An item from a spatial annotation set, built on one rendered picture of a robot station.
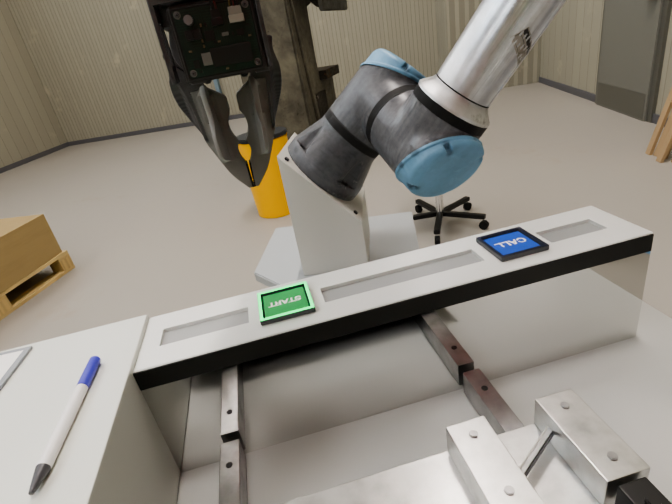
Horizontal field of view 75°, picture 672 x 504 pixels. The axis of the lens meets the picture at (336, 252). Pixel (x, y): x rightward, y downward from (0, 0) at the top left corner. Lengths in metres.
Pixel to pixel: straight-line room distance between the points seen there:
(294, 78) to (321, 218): 3.67
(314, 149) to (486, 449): 0.53
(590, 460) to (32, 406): 0.45
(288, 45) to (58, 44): 6.83
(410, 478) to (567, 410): 0.14
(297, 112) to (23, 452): 4.16
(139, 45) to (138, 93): 0.87
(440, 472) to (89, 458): 0.27
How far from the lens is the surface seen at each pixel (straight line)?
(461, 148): 0.62
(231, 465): 0.49
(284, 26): 4.35
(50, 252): 3.60
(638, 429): 0.54
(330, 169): 0.74
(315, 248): 0.78
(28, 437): 0.44
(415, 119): 0.63
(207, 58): 0.34
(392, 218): 0.98
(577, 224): 0.60
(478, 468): 0.37
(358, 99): 0.73
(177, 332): 0.49
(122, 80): 10.02
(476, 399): 0.51
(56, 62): 10.66
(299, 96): 4.40
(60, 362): 0.52
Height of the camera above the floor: 1.21
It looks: 26 degrees down
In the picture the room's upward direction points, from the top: 11 degrees counter-clockwise
